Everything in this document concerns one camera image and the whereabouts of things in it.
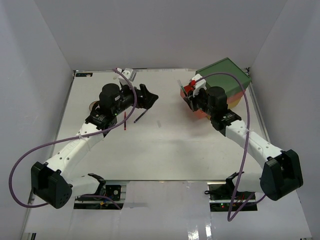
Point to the green drawer cabinet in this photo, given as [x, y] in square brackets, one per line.
[230, 86]

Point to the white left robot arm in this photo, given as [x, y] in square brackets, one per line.
[51, 180]

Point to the large clear tape roll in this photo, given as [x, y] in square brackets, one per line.
[93, 105]

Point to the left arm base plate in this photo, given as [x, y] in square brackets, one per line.
[114, 198]

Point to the red pen refill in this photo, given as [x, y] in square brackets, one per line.
[125, 121]

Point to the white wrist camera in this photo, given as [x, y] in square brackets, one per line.
[129, 73]
[196, 83]

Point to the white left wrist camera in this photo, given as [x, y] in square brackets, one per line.
[129, 73]

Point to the green pen refill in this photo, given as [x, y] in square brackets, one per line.
[182, 88]

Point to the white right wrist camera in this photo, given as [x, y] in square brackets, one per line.
[196, 83]

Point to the purple pen refill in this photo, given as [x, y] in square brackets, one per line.
[140, 116]

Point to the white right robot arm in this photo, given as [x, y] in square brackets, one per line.
[281, 170]

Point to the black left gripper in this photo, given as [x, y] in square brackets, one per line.
[148, 99]

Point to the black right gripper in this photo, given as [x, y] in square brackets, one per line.
[192, 100]

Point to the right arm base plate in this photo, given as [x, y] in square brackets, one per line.
[220, 197]

